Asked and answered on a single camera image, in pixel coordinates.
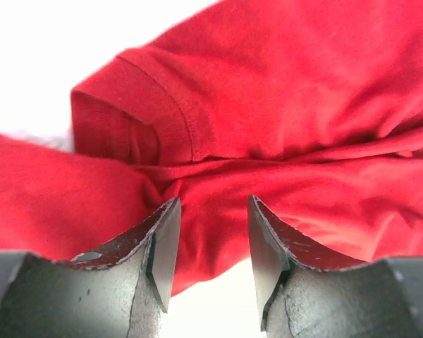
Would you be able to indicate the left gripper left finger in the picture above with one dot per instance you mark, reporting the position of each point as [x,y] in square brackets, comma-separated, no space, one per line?
[119,289]

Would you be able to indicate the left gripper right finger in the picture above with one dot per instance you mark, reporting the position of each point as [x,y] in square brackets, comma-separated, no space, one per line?
[305,289]

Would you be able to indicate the red t-shirt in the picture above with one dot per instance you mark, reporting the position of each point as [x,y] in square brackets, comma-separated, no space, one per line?
[316,107]

